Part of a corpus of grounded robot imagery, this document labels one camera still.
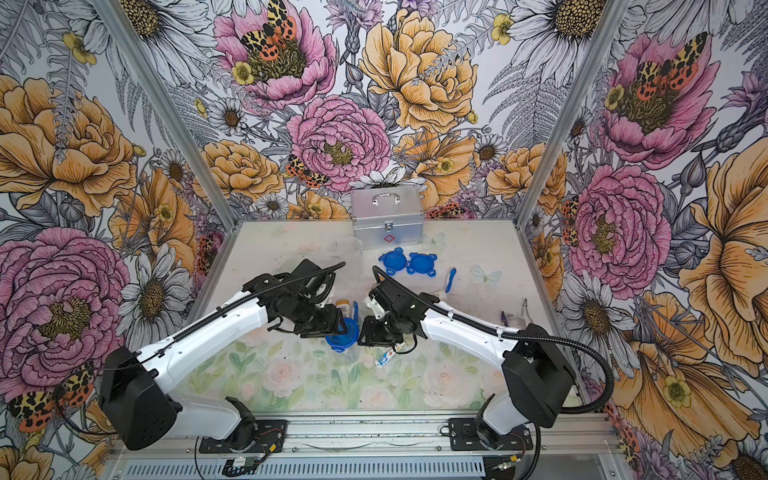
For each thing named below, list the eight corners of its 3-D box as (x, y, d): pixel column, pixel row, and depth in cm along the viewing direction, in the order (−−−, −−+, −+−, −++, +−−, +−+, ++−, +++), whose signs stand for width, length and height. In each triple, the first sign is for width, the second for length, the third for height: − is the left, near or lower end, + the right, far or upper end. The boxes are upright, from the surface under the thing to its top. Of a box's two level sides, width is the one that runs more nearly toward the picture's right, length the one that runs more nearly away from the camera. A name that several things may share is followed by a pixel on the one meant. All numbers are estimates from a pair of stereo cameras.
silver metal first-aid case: (354, 251, 115) (348, 216, 101) (358, 215, 128) (353, 180, 114) (420, 251, 115) (424, 216, 101) (418, 216, 128) (421, 180, 114)
